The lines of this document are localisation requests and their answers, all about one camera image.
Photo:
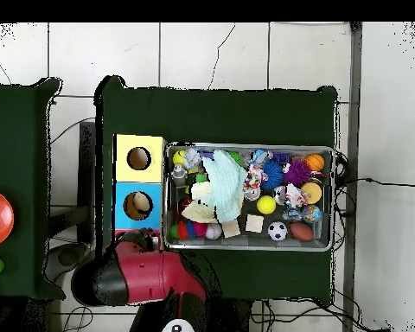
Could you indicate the multicolour spiky caterpillar toy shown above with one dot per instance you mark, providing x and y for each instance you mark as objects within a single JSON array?
[{"x": 193, "y": 230}]

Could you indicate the cream waffle cloth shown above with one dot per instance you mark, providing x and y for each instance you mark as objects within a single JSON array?
[{"x": 200, "y": 204}]

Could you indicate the mint waffle cloth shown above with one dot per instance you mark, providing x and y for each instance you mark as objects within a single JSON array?
[{"x": 228, "y": 186}]

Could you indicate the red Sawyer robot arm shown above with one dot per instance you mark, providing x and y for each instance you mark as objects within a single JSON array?
[{"x": 152, "y": 273}]

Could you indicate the wooden box with three holes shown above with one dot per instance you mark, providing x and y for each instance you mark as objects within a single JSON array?
[{"x": 122, "y": 173}]

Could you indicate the black stand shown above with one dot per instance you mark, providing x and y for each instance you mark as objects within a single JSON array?
[{"x": 86, "y": 155}]

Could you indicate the small colourful crumpled paper ball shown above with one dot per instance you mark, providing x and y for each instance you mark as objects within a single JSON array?
[{"x": 254, "y": 178}]

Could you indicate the blue spiky ball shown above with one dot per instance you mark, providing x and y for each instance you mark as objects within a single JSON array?
[{"x": 272, "y": 174}]

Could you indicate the crushed bottle with blue label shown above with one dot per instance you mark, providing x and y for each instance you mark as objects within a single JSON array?
[{"x": 261, "y": 155}]

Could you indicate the dark green table cloth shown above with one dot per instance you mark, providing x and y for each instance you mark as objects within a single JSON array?
[
  {"x": 211, "y": 114},
  {"x": 27, "y": 103}
]

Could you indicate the long colourful crumpled wrapper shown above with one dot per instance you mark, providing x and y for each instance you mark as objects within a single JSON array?
[{"x": 295, "y": 197}]

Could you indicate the purple spiky ball with eyes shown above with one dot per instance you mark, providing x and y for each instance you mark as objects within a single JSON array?
[{"x": 297, "y": 172}]

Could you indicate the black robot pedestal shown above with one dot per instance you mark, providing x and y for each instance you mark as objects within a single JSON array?
[{"x": 233, "y": 318}]

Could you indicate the grey metal rail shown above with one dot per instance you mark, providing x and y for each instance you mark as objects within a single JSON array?
[{"x": 354, "y": 103}]

